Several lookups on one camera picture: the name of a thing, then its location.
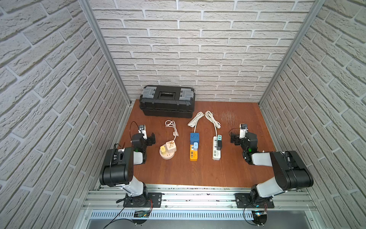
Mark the yellow charger plug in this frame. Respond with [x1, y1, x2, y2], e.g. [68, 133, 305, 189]
[160, 145, 166, 155]

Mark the round pink power socket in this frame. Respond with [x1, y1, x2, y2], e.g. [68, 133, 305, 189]
[159, 150, 175, 160]

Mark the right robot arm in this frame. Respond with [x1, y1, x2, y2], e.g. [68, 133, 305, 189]
[230, 132, 314, 203]

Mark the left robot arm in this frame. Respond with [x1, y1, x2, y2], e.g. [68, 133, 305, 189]
[99, 133, 155, 200]

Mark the black plug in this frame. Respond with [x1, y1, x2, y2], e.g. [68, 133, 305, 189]
[216, 140, 223, 151]

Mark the light blue charger plug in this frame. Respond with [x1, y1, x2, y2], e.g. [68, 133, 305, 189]
[193, 142, 199, 151]

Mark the dark blue adapter plug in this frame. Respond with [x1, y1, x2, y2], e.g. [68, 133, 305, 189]
[190, 133, 199, 145]

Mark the white power strip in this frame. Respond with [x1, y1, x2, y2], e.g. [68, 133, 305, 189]
[213, 136, 221, 160]

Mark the black plastic toolbox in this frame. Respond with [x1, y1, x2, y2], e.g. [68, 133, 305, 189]
[139, 85, 195, 118]

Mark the orange power strip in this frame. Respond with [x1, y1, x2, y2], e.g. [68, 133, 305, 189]
[190, 145, 198, 161]

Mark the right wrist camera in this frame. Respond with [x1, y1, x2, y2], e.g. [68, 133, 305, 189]
[239, 124, 248, 139]

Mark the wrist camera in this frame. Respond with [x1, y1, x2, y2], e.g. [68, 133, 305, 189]
[239, 124, 248, 139]
[138, 125, 147, 140]

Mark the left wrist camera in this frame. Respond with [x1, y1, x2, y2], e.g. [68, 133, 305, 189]
[138, 125, 147, 140]

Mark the round socket white cable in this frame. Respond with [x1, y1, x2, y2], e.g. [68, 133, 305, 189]
[165, 120, 180, 141]

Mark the orange strip white cable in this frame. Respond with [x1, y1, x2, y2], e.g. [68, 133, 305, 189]
[187, 111, 205, 134]

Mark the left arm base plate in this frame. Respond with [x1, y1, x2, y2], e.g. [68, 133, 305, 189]
[123, 192, 163, 208]

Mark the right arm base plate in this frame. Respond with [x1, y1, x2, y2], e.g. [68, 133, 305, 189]
[234, 193, 275, 209]

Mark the aluminium rail frame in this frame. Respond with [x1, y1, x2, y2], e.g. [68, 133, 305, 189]
[74, 184, 325, 229]

